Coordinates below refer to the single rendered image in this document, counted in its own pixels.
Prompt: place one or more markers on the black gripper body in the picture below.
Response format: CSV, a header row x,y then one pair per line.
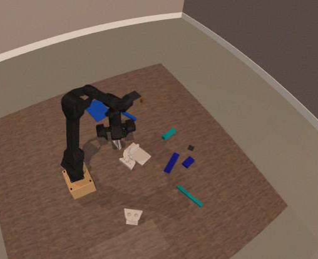
x,y
101,130

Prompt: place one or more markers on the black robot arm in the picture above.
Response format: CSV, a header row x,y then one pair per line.
x,y
74,107

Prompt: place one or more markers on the teal rectangular block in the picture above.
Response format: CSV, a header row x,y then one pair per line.
x,y
169,133

